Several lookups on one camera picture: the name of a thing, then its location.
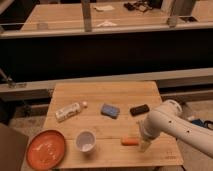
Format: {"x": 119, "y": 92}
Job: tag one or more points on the white paper on far table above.
{"x": 106, "y": 23}

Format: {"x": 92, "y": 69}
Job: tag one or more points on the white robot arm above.
{"x": 166, "y": 118}

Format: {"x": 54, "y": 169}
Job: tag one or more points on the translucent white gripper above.
{"x": 144, "y": 141}

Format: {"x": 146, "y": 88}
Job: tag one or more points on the black rectangular block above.
{"x": 135, "y": 111}

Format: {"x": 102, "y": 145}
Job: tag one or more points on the grey metal post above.
{"x": 181, "y": 9}
{"x": 86, "y": 15}

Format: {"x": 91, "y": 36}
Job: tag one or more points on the white ceramic cup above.
{"x": 85, "y": 142}

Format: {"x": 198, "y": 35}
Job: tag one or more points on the blue sponge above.
{"x": 109, "y": 110}

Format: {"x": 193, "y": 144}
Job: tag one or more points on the metal clamp at left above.
{"x": 9, "y": 81}

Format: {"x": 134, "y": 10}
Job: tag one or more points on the grey metal post right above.
{"x": 181, "y": 9}

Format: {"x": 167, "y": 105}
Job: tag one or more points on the blue electronic box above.
{"x": 198, "y": 122}

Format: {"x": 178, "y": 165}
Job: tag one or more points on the brown cardboard box corner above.
{"x": 12, "y": 148}

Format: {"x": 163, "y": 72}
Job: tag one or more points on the white paper sheet far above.
{"x": 104, "y": 8}

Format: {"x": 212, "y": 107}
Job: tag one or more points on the black tool on far table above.
{"x": 140, "y": 5}

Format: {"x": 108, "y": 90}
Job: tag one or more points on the orange pepper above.
{"x": 129, "y": 141}

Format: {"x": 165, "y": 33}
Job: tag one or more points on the orange plate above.
{"x": 46, "y": 150}

